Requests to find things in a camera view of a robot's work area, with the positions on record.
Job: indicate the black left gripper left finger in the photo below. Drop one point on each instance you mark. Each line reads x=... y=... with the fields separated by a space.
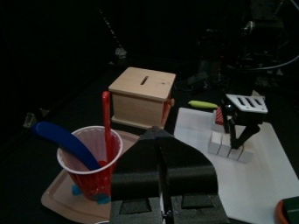
x=136 y=175

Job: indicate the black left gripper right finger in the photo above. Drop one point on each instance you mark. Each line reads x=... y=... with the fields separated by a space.
x=186 y=175

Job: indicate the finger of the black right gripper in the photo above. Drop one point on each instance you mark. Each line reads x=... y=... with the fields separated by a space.
x=232 y=132
x=248 y=134

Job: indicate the white sushi roll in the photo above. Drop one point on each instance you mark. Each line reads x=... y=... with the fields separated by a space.
x=219 y=145

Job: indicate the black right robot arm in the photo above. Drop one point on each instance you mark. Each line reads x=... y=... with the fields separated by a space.
x=264 y=23

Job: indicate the white cutting board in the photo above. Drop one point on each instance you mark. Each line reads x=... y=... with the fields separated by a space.
x=252 y=180

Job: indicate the small green toy sushi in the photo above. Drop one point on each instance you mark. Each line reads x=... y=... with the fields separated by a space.
x=289 y=211

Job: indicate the red striped toy food piece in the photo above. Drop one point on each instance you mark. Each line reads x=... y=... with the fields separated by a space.
x=219 y=115

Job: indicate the small blue plastic piece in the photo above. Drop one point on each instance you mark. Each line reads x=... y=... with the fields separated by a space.
x=102 y=199
x=76 y=190

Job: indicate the red plastic cup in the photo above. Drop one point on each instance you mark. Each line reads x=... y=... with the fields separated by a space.
x=90 y=183

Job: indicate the red plastic utensil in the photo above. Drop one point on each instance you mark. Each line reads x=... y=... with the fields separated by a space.
x=105 y=122

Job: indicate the pink plastic tray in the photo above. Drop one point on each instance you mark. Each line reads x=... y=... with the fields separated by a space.
x=73 y=208

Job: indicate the blue plastic spoon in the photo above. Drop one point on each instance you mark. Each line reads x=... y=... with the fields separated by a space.
x=65 y=140

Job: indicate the thin metal brace rod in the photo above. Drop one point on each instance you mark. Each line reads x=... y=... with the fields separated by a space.
x=110 y=32

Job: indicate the white slotted camera mount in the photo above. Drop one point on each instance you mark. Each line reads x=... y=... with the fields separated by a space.
x=248 y=102

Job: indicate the small metal frame bracket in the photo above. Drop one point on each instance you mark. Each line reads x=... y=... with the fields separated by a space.
x=29 y=120

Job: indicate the metal frame corner bracket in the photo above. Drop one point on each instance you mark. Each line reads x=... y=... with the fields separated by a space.
x=120 y=53

